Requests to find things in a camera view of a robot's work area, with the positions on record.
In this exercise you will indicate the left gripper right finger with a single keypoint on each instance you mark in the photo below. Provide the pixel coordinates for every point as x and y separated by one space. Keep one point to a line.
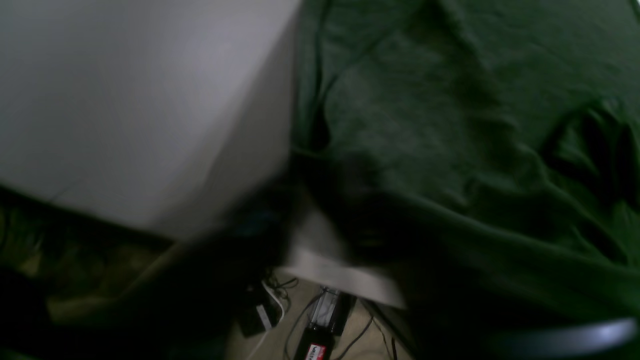
475 291

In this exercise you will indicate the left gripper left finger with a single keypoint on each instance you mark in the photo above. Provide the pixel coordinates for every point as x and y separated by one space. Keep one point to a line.
74 288

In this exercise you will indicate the dark green t-shirt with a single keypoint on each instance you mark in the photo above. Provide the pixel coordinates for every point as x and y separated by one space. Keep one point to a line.
523 114

